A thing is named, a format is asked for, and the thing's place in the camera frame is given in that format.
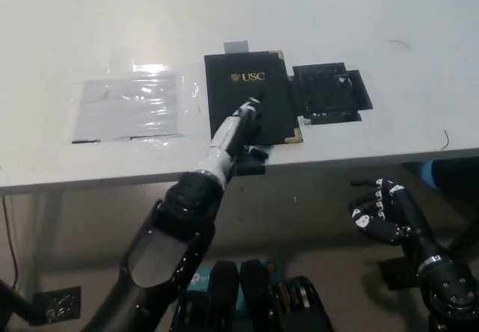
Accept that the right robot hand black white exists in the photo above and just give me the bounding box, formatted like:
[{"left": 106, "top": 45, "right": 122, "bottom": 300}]
[{"left": 347, "top": 176, "right": 452, "bottom": 270}]

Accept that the thin black cable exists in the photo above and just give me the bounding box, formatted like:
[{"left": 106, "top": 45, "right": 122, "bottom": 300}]
[{"left": 1, "top": 196, "right": 22, "bottom": 289}]

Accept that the black floor tape patch glossy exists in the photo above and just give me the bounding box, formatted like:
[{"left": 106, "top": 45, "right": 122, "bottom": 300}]
[{"left": 31, "top": 286, "right": 82, "bottom": 326}]

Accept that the clear plastic tape sheet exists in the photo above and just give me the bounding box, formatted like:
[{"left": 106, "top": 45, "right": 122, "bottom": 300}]
[{"left": 70, "top": 61, "right": 204, "bottom": 146}]

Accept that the blue object under desk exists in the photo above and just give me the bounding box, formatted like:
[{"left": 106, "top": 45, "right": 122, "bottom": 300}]
[{"left": 416, "top": 162, "right": 438, "bottom": 191}]

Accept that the black diary with gold corners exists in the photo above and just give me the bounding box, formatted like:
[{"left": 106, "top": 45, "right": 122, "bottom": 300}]
[{"left": 204, "top": 50, "right": 305, "bottom": 147}]

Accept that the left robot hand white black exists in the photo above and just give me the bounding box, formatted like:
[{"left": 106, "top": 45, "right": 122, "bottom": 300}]
[{"left": 208, "top": 97, "right": 269, "bottom": 162}]

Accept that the grey duct tape strip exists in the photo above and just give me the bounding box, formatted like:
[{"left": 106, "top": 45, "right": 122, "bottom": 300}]
[{"left": 222, "top": 40, "right": 269, "bottom": 176}]

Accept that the black floor tape patch matte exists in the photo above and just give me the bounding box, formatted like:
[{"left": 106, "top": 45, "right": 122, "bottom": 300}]
[{"left": 377, "top": 256, "right": 423, "bottom": 292}]

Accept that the black tape patch on desk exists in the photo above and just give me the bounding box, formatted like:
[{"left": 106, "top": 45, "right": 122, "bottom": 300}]
[{"left": 287, "top": 61, "right": 374, "bottom": 126}]

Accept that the teal router box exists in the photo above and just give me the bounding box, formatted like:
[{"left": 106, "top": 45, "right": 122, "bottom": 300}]
[{"left": 186, "top": 258, "right": 281, "bottom": 292}]

